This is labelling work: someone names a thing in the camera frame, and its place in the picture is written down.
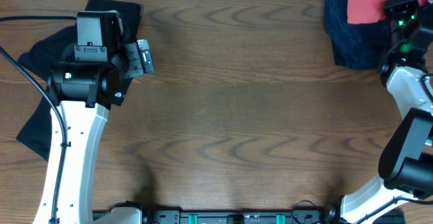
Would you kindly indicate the black t-shirt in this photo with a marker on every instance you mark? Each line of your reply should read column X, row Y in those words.
column 45, row 54

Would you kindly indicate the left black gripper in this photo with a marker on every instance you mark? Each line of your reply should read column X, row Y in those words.
column 134, row 52

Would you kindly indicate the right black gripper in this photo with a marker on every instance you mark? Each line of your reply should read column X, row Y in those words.
column 396, row 5

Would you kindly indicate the folded dark blue garment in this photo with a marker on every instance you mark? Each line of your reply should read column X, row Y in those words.
column 355, row 46

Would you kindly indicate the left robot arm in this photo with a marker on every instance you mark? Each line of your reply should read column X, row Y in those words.
column 80, row 91

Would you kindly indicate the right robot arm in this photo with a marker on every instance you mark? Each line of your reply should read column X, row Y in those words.
column 393, row 37

